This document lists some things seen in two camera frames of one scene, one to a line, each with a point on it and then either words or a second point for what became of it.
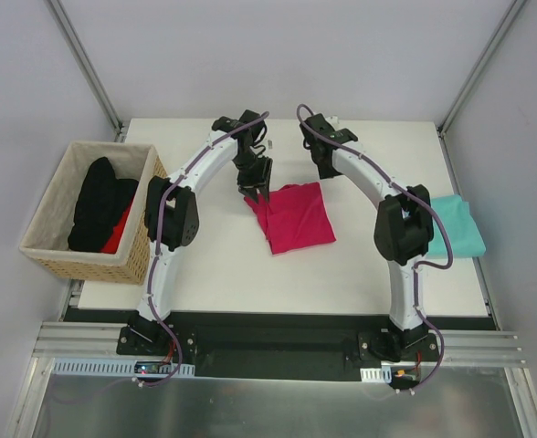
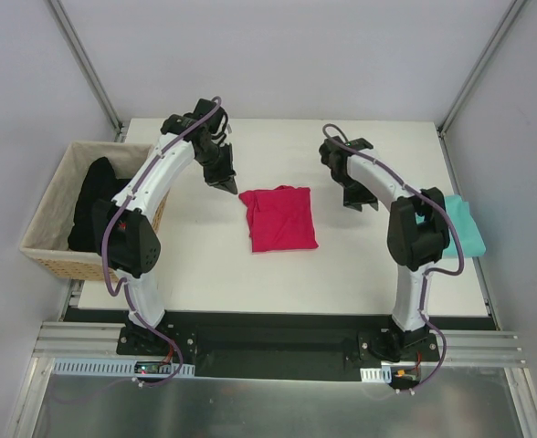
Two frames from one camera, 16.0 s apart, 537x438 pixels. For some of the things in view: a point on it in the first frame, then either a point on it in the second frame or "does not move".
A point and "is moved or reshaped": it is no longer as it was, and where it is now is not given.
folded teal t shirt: [462, 230] does not move
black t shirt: [102, 200] does not move
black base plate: [284, 346] does not move
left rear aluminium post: [86, 64] does not move
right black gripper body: [320, 161] → [357, 193]
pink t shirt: [296, 215] is moved or reshaped
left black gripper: [254, 181] → [220, 172]
